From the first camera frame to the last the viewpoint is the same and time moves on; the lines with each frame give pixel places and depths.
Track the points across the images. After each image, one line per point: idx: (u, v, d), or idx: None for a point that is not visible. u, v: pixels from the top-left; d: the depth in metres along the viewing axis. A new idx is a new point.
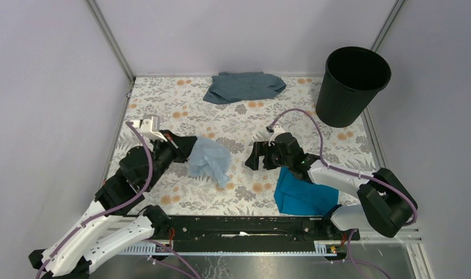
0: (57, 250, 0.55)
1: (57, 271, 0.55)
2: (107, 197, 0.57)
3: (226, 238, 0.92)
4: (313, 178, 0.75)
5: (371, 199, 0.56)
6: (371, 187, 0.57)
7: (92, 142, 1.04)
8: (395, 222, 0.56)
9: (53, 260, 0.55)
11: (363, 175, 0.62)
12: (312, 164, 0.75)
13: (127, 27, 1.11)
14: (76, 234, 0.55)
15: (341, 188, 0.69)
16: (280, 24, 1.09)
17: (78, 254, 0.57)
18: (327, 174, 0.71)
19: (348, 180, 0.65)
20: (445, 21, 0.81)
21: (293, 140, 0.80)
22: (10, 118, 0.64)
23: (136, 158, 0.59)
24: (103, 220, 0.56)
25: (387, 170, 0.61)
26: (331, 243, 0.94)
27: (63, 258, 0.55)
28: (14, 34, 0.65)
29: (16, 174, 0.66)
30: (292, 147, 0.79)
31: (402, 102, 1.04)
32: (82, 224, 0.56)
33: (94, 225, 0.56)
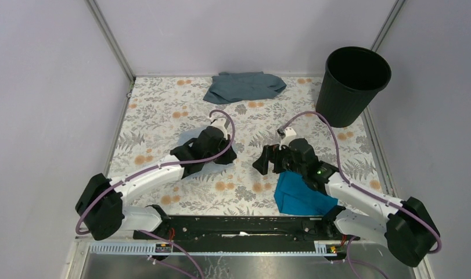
0: (131, 178, 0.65)
1: (123, 195, 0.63)
2: (179, 154, 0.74)
3: (226, 237, 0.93)
4: (330, 191, 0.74)
5: (399, 231, 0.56)
6: (401, 219, 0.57)
7: (92, 142, 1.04)
8: (418, 253, 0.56)
9: (123, 184, 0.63)
11: (391, 203, 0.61)
12: (330, 178, 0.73)
13: (127, 27, 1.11)
14: (152, 171, 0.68)
15: (362, 209, 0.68)
16: (281, 24, 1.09)
17: (140, 189, 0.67)
18: (347, 192, 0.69)
19: (373, 205, 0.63)
20: (445, 21, 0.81)
21: (309, 148, 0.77)
22: (10, 117, 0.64)
23: (213, 133, 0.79)
24: (177, 168, 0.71)
25: (417, 201, 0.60)
26: (331, 243, 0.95)
27: (133, 185, 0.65)
28: (14, 34, 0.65)
29: (15, 174, 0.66)
30: (307, 156, 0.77)
31: (401, 102, 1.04)
32: (161, 164, 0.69)
33: (168, 170, 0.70)
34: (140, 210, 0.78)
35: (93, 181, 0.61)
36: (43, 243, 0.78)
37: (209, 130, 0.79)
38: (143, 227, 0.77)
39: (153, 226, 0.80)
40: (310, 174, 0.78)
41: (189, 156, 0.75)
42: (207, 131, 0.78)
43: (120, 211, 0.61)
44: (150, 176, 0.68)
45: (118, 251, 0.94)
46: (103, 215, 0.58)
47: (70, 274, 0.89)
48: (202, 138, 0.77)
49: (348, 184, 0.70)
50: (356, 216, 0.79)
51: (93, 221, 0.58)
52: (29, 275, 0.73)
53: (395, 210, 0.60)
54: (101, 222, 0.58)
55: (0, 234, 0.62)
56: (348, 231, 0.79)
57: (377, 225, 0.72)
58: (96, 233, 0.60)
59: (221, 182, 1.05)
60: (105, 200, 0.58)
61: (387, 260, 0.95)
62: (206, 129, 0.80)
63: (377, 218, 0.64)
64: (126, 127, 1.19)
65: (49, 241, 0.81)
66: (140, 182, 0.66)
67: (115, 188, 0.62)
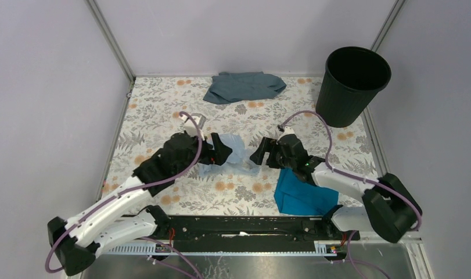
0: (86, 217, 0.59)
1: (82, 237, 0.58)
2: (143, 174, 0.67)
3: (226, 237, 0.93)
4: (316, 181, 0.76)
5: (376, 203, 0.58)
6: (376, 193, 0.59)
7: (93, 142, 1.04)
8: (399, 228, 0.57)
9: (78, 226, 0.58)
11: (368, 179, 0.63)
12: (316, 167, 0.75)
13: (127, 27, 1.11)
14: (111, 203, 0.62)
15: (344, 191, 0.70)
16: (281, 24, 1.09)
17: (103, 224, 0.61)
18: (330, 178, 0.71)
19: (352, 183, 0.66)
20: (445, 21, 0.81)
21: (298, 142, 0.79)
22: (10, 117, 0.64)
23: (178, 142, 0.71)
24: (139, 193, 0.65)
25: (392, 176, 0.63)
26: (331, 243, 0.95)
27: (90, 226, 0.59)
28: (14, 34, 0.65)
29: (16, 173, 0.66)
30: (296, 150, 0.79)
31: (402, 102, 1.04)
32: (118, 194, 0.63)
33: (129, 197, 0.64)
34: (127, 225, 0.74)
35: (50, 225, 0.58)
36: (43, 243, 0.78)
37: (175, 139, 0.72)
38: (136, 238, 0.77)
39: (149, 232, 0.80)
40: (299, 167, 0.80)
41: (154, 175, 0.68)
42: (171, 142, 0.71)
43: (85, 253, 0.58)
44: (110, 210, 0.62)
45: (118, 251, 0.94)
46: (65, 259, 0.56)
47: None
48: (167, 150, 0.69)
49: (331, 170, 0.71)
50: (350, 209, 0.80)
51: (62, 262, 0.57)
52: (30, 275, 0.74)
53: (371, 186, 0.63)
54: (68, 263, 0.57)
55: (0, 233, 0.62)
56: (345, 226, 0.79)
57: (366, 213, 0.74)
58: (70, 271, 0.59)
59: (221, 182, 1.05)
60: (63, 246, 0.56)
61: (387, 260, 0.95)
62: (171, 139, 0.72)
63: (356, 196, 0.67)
64: (126, 127, 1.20)
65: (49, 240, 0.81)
66: (97, 219, 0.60)
67: (70, 232, 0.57)
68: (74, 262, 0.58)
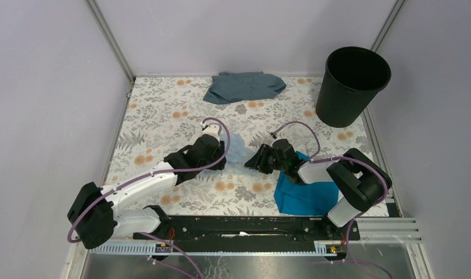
0: (123, 186, 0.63)
1: (115, 204, 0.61)
2: (174, 161, 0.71)
3: (226, 238, 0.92)
4: (305, 178, 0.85)
5: (339, 174, 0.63)
6: (339, 164, 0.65)
7: (93, 142, 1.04)
8: (369, 196, 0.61)
9: (114, 194, 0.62)
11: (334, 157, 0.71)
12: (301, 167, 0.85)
13: (127, 27, 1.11)
14: (145, 179, 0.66)
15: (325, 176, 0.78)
16: (281, 24, 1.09)
17: (133, 197, 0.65)
18: (309, 170, 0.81)
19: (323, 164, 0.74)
20: (445, 21, 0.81)
21: (289, 146, 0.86)
22: (10, 117, 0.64)
23: (210, 139, 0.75)
24: (171, 176, 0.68)
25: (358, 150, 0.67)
26: (331, 243, 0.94)
27: (125, 195, 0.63)
28: (13, 34, 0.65)
29: (15, 174, 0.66)
30: (287, 153, 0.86)
31: (402, 102, 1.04)
32: (153, 172, 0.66)
33: (161, 178, 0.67)
34: (136, 214, 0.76)
35: (83, 191, 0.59)
36: (43, 243, 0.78)
37: (205, 137, 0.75)
38: (141, 229, 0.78)
39: (151, 228, 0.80)
40: (290, 170, 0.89)
41: (183, 164, 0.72)
42: (202, 138, 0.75)
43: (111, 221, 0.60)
44: (141, 185, 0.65)
45: (118, 251, 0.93)
46: (94, 224, 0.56)
47: (69, 274, 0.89)
48: (198, 145, 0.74)
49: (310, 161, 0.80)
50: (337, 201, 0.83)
51: (86, 229, 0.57)
52: (30, 275, 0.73)
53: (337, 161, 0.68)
54: (93, 231, 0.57)
55: (1, 234, 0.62)
56: (339, 220, 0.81)
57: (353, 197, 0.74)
58: (87, 242, 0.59)
59: (221, 182, 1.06)
60: (97, 210, 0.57)
61: (387, 260, 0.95)
62: (202, 137, 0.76)
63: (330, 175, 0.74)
64: (126, 127, 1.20)
65: (49, 240, 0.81)
66: (132, 190, 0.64)
67: (106, 197, 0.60)
68: (96, 231, 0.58)
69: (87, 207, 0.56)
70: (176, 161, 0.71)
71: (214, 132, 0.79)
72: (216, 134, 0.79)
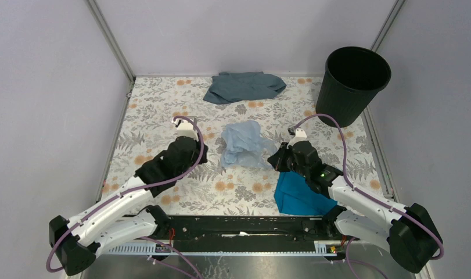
0: (88, 216, 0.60)
1: (83, 237, 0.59)
2: (146, 174, 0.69)
3: (226, 237, 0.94)
4: (333, 195, 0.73)
5: (403, 238, 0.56)
6: (405, 225, 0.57)
7: (92, 142, 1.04)
8: (420, 259, 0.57)
9: (80, 226, 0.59)
11: (395, 208, 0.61)
12: (334, 182, 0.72)
13: (127, 27, 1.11)
14: (113, 203, 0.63)
15: (363, 211, 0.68)
16: (281, 24, 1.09)
17: (103, 224, 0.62)
18: (350, 196, 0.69)
19: (377, 210, 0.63)
20: (445, 21, 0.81)
21: (312, 150, 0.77)
22: (10, 117, 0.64)
23: (182, 143, 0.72)
24: (141, 193, 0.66)
25: (423, 208, 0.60)
26: (331, 243, 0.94)
27: (93, 225, 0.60)
28: (14, 34, 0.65)
29: (16, 173, 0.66)
30: (310, 158, 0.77)
31: (402, 102, 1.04)
32: (121, 193, 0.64)
33: (131, 197, 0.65)
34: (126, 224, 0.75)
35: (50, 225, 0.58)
36: (43, 243, 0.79)
37: (179, 140, 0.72)
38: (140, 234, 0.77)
39: (150, 232, 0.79)
40: (313, 177, 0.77)
41: (158, 176, 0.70)
42: (175, 144, 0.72)
43: (85, 251, 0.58)
44: (111, 210, 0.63)
45: (118, 251, 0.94)
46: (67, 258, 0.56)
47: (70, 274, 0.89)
48: (172, 152, 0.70)
49: (352, 189, 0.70)
50: (358, 217, 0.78)
51: (63, 260, 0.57)
52: (30, 275, 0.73)
53: (399, 216, 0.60)
54: (69, 263, 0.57)
55: (1, 233, 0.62)
56: (348, 231, 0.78)
57: (378, 229, 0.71)
58: (71, 271, 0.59)
59: (221, 182, 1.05)
60: (64, 245, 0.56)
61: (387, 260, 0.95)
62: (175, 140, 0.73)
63: (380, 224, 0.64)
64: (126, 127, 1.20)
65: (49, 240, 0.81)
66: (100, 218, 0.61)
67: (72, 231, 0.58)
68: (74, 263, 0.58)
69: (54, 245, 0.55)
70: (148, 173, 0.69)
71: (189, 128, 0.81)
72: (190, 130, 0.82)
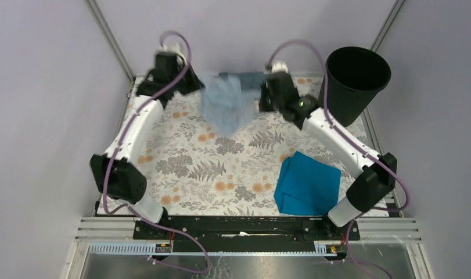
0: (122, 139, 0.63)
1: (128, 156, 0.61)
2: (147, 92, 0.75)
3: (226, 238, 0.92)
4: (305, 125, 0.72)
5: (370, 182, 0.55)
6: (373, 171, 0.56)
7: (92, 142, 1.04)
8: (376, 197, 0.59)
9: (120, 149, 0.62)
11: (368, 155, 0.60)
12: (312, 114, 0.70)
13: (127, 27, 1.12)
14: (135, 121, 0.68)
15: (334, 150, 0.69)
16: (281, 23, 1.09)
17: (137, 144, 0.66)
18: (326, 132, 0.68)
19: (351, 154, 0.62)
20: (445, 22, 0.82)
21: (285, 77, 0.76)
22: (10, 119, 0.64)
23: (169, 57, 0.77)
24: (154, 105, 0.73)
25: (394, 158, 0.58)
26: (331, 243, 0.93)
27: (130, 145, 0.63)
28: (14, 36, 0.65)
29: (16, 174, 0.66)
30: (283, 85, 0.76)
31: (401, 102, 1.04)
32: (137, 111, 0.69)
33: (147, 111, 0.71)
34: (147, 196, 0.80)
35: (95, 160, 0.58)
36: (43, 243, 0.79)
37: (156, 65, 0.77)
38: (149, 218, 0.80)
39: (156, 218, 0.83)
40: (287, 104, 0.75)
41: (158, 85, 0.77)
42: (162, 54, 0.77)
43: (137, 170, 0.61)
44: (137, 127, 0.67)
45: (118, 251, 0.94)
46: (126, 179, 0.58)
47: (70, 274, 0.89)
48: (160, 64, 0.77)
49: (330, 125, 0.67)
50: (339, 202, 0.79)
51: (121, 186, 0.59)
52: (30, 275, 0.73)
53: (370, 162, 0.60)
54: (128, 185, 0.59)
55: (0, 234, 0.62)
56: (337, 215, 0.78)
57: None
58: (134, 195, 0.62)
59: (221, 182, 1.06)
60: (118, 168, 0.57)
61: (387, 259, 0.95)
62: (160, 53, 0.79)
63: (348, 164, 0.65)
64: None
65: (49, 240, 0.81)
66: (133, 137, 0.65)
67: (117, 155, 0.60)
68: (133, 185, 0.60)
69: (108, 168, 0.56)
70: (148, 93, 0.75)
71: (178, 50, 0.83)
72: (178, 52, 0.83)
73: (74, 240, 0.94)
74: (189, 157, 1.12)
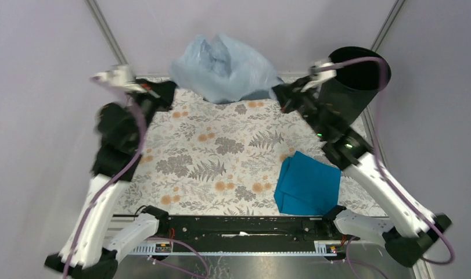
0: (77, 240, 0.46)
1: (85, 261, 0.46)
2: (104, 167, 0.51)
3: (226, 238, 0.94)
4: (347, 171, 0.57)
5: (421, 249, 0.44)
6: (426, 236, 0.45)
7: (92, 142, 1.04)
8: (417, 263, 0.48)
9: (75, 251, 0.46)
11: (425, 217, 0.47)
12: (362, 161, 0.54)
13: (127, 26, 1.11)
14: (90, 215, 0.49)
15: (381, 202, 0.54)
16: (281, 23, 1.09)
17: (100, 232, 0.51)
18: (375, 184, 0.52)
19: (403, 213, 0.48)
20: (445, 21, 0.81)
21: (339, 116, 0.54)
22: (10, 118, 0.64)
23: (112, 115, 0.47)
24: (112, 189, 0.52)
25: (449, 219, 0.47)
26: (331, 243, 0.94)
27: (86, 244, 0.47)
28: (13, 35, 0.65)
29: (15, 174, 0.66)
30: (331, 115, 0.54)
31: (401, 103, 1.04)
32: (91, 200, 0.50)
33: (104, 199, 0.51)
34: (131, 229, 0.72)
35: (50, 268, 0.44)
36: (43, 243, 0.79)
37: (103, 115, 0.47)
38: (148, 233, 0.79)
39: (153, 229, 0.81)
40: (333, 140, 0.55)
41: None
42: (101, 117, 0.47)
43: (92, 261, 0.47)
44: (94, 222, 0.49)
45: None
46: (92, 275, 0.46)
47: None
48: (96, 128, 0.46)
49: (382, 176, 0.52)
50: (356, 216, 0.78)
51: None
52: (29, 276, 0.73)
53: (425, 226, 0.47)
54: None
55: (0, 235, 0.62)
56: (346, 229, 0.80)
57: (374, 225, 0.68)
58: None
59: (221, 182, 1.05)
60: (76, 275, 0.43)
61: (387, 259, 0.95)
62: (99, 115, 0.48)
63: (398, 224, 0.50)
64: None
65: (49, 240, 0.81)
66: (89, 233, 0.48)
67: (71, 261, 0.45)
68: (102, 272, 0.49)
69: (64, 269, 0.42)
70: (104, 158, 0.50)
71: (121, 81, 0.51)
72: (128, 83, 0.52)
73: None
74: (189, 157, 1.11)
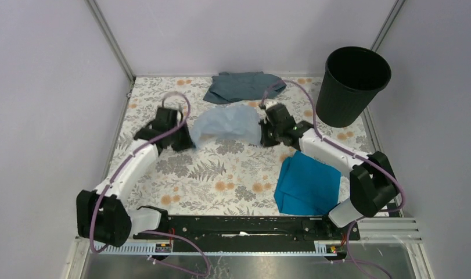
0: (115, 177, 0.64)
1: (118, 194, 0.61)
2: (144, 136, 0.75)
3: (226, 238, 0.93)
4: (303, 146, 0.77)
5: (362, 179, 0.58)
6: (363, 170, 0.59)
7: (92, 142, 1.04)
8: (376, 204, 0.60)
9: (110, 187, 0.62)
11: (358, 155, 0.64)
12: (305, 133, 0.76)
13: (127, 27, 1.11)
14: (130, 162, 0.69)
15: (330, 162, 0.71)
16: (281, 23, 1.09)
17: (129, 183, 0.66)
18: (319, 146, 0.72)
19: (341, 157, 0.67)
20: (445, 21, 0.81)
21: (282, 108, 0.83)
22: (10, 119, 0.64)
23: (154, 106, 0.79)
24: (150, 148, 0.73)
25: (381, 154, 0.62)
26: (331, 243, 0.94)
27: (122, 182, 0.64)
28: (14, 36, 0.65)
29: (16, 174, 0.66)
30: (281, 114, 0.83)
31: (401, 102, 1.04)
32: (133, 152, 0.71)
33: (142, 153, 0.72)
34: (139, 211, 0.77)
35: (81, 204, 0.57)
36: (44, 243, 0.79)
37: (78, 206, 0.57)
38: (149, 226, 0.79)
39: (155, 224, 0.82)
40: (286, 130, 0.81)
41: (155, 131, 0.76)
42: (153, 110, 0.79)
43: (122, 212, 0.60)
44: (130, 167, 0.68)
45: (119, 251, 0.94)
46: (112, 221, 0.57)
47: (70, 274, 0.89)
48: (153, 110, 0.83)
49: (320, 139, 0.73)
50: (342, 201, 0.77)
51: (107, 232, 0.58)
52: (30, 275, 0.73)
53: (360, 161, 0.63)
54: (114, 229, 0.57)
55: (0, 235, 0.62)
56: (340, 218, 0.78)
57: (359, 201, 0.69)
58: (118, 240, 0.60)
59: (221, 182, 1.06)
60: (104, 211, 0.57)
61: (387, 259, 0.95)
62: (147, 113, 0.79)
63: (341, 168, 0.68)
64: (126, 127, 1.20)
65: (49, 240, 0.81)
66: (125, 175, 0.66)
67: (105, 193, 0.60)
68: (120, 227, 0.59)
69: (96, 207, 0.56)
70: None
71: None
72: None
73: (74, 240, 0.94)
74: (189, 157, 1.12)
